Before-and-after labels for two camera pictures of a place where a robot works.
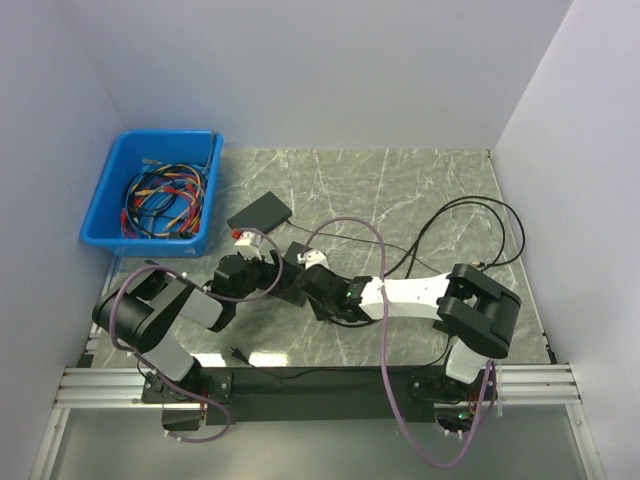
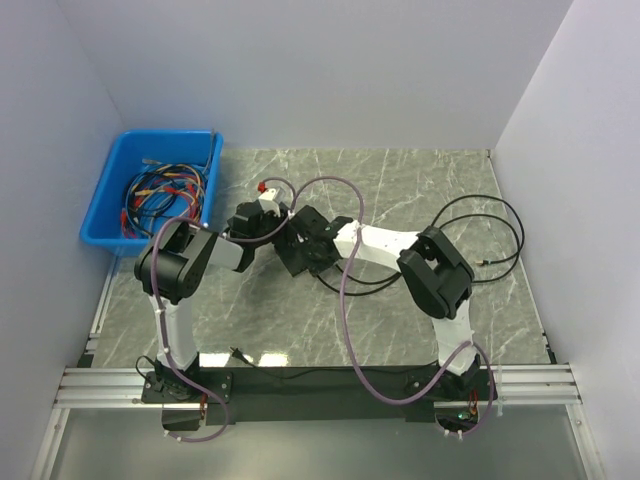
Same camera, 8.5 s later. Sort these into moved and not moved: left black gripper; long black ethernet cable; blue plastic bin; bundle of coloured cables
Moved: long black ethernet cable; left black gripper
Not moved: blue plastic bin; bundle of coloured cables
